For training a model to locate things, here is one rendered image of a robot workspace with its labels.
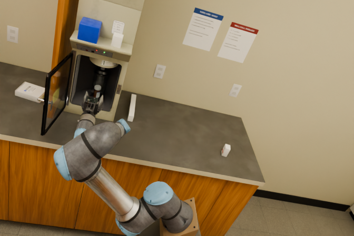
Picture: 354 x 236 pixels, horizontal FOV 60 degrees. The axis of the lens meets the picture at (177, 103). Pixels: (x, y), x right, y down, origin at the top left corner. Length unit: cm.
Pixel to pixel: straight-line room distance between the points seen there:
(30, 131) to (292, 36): 185
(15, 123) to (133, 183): 79
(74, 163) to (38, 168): 97
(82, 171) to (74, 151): 8
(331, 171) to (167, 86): 196
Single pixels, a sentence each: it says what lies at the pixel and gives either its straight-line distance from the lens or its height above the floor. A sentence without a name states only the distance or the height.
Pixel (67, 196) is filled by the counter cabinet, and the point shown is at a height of 46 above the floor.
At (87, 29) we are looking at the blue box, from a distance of 165.
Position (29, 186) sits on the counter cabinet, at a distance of 223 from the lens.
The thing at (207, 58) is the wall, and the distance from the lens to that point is 231.
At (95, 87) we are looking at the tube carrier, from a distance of 200.
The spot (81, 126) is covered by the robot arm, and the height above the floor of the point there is 127.
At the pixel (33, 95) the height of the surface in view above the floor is 98.
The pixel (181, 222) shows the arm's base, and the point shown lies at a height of 111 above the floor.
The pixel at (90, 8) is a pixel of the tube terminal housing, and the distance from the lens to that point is 172.
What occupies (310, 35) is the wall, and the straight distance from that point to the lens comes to 247.
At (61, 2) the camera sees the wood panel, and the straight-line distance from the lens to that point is 165.
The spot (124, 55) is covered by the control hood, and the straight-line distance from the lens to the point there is 169.
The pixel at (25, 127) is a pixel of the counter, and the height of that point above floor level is 94.
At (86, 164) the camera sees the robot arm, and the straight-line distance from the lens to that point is 113.
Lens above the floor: 225
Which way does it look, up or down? 32 degrees down
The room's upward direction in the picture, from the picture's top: 21 degrees clockwise
